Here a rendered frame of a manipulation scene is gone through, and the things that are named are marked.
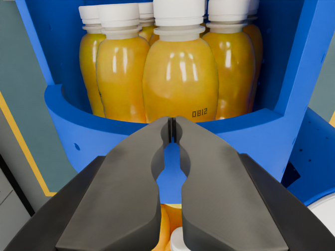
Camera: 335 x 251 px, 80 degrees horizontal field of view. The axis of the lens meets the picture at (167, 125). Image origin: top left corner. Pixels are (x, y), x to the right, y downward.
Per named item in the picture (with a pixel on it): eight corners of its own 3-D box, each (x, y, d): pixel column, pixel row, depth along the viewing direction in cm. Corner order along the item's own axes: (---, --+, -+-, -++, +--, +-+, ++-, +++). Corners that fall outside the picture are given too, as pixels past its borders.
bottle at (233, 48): (236, 182, 26) (267, 22, 16) (184, 171, 28) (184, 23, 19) (239, 149, 32) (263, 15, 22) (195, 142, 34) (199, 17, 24)
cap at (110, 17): (133, 24, 22) (131, 5, 21) (146, 26, 19) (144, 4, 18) (97, 27, 21) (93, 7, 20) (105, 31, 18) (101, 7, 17)
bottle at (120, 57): (154, 144, 34) (141, 20, 24) (174, 171, 28) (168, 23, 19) (112, 158, 31) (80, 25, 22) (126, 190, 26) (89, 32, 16)
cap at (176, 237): (165, 244, 33) (165, 239, 32) (181, 228, 35) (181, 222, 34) (184, 263, 31) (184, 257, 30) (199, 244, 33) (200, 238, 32)
